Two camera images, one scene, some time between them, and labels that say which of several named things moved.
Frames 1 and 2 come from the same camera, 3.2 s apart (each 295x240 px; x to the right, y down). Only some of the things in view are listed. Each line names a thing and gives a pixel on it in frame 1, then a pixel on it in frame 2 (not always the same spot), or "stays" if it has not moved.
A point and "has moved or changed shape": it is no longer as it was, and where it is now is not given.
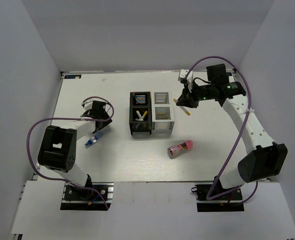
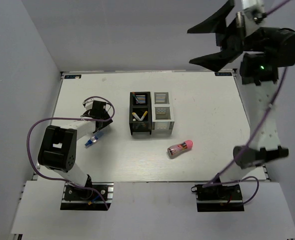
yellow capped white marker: [142, 118] stays
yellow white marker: [140, 118] has moved or changed shape
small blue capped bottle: [93, 139] stays
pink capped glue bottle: [174, 151] stays
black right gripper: [188, 99] to [231, 39]
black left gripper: [106, 123] stays
